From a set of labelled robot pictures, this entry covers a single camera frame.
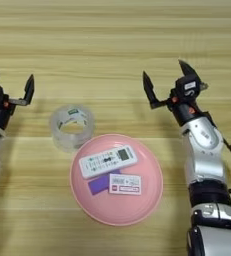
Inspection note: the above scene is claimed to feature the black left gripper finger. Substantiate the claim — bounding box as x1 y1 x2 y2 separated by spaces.
8 73 35 106

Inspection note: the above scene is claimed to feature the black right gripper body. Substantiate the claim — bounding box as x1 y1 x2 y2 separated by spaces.
168 96 205 128

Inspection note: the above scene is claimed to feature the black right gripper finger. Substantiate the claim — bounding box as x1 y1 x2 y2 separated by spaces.
142 70 171 110
178 59 198 79

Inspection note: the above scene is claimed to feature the clear packing tape roll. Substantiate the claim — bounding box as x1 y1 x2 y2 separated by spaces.
49 104 96 154

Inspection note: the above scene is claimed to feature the small red white box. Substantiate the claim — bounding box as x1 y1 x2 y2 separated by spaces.
108 173 142 196

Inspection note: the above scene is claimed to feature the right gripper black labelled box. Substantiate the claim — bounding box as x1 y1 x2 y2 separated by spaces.
174 73 209 100

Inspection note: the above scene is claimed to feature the white remote control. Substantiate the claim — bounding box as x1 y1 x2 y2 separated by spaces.
78 144 139 180

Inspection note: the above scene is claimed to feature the purple rectangular block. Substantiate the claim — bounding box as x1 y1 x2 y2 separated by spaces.
87 170 121 196

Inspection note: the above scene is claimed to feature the pink round plate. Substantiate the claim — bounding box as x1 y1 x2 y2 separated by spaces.
69 133 164 227

